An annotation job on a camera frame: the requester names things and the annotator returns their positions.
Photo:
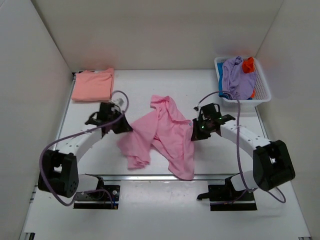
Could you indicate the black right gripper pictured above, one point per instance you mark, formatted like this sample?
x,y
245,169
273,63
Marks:
x,y
196,135

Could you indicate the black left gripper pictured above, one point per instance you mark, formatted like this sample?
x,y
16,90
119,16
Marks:
x,y
125,127

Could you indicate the pink t-shirt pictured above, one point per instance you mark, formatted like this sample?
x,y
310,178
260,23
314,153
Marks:
x,y
166,130

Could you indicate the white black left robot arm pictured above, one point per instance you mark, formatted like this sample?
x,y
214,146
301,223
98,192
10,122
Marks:
x,y
59,168

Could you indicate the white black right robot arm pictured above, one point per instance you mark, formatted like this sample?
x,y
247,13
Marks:
x,y
271,162

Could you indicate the folded salmon t-shirt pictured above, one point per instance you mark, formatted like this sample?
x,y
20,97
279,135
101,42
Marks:
x,y
93,86

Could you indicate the lavender t-shirt in basket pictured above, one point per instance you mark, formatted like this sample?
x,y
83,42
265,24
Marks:
x,y
234,81

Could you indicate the white plastic laundry basket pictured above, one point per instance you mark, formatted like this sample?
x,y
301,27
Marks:
x,y
262,91

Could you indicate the orange garment in basket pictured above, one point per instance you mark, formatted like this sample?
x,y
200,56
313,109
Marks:
x,y
248,65

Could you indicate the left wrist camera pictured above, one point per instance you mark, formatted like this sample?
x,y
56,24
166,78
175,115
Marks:
x,y
117,102

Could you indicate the aluminium table edge rail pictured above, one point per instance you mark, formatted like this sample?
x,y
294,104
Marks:
x,y
152,177

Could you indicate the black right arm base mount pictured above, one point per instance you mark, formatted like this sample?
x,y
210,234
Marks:
x,y
224,198

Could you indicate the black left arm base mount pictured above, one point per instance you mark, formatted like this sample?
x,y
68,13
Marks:
x,y
106,199

